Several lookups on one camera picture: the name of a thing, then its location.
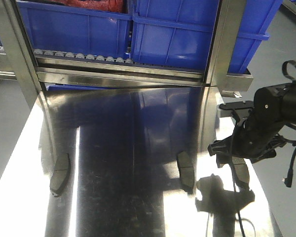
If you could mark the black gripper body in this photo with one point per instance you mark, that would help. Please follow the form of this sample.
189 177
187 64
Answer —
254 137

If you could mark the dark grey brake pad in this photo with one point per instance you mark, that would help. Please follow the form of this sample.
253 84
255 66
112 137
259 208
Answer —
242 177

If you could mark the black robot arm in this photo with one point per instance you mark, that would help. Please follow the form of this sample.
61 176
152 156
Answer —
278 100

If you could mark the red bag in bin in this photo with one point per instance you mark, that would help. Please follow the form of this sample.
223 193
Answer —
103 5

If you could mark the small blue bin below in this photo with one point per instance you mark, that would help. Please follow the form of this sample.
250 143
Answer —
58 87

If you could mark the roller track strip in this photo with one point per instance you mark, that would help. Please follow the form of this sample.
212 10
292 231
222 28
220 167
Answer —
82 56

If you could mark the large blue plastic bin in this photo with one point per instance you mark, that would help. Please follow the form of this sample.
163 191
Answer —
77 30

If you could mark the stainless steel rack frame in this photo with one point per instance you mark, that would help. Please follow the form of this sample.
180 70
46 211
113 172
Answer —
32 72

